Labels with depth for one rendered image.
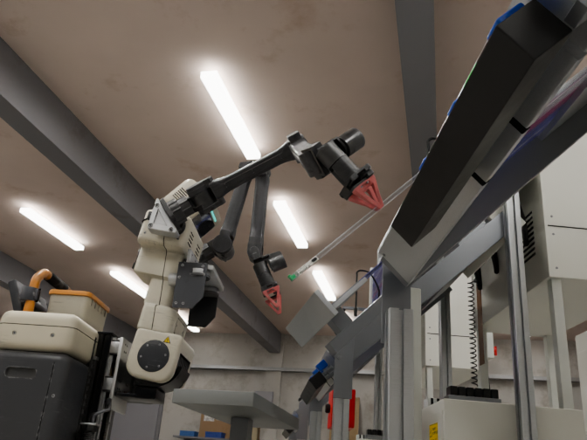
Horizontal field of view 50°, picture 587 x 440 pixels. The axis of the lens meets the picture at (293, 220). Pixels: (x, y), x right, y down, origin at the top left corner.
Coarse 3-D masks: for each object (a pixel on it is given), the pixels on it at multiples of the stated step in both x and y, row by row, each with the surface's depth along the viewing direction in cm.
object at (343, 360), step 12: (348, 348) 170; (336, 360) 168; (348, 360) 168; (336, 372) 167; (348, 372) 167; (336, 384) 166; (348, 384) 166; (336, 396) 164; (348, 396) 165; (444, 396) 190; (456, 396) 185; (468, 396) 186; (480, 396) 186; (492, 396) 186; (312, 408) 239
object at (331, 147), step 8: (336, 136) 154; (328, 144) 151; (336, 144) 155; (344, 144) 154; (320, 152) 151; (328, 152) 151; (336, 152) 151; (344, 152) 154; (320, 160) 153; (328, 160) 151; (336, 160) 150; (328, 168) 152
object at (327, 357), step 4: (324, 356) 182; (328, 356) 178; (324, 360) 185; (328, 360) 180; (332, 360) 177; (328, 364) 184; (332, 364) 180; (332, 368) 183; (328, 372) 190; (324, 376) 199; (332, 376) 190; (328, 380) 197; (332, 380) 193; (328, 384) 202; (332, 384) 201; (324, 388) 211; (328, 388) 209; (320, 392) 222; (324, 392) 215; (316, 396) 233; (320, 396) 227
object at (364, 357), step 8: (448, 288) 255; (440, 296) 253; (424, 304) 252; (432, 304) 252; (424, 312) 250; (376, 344) 244; (368, 352) 243; (376, 352) 243; (360, 360) 241; (368, 360) 241; (328, 392) 236; (320, 400) 235
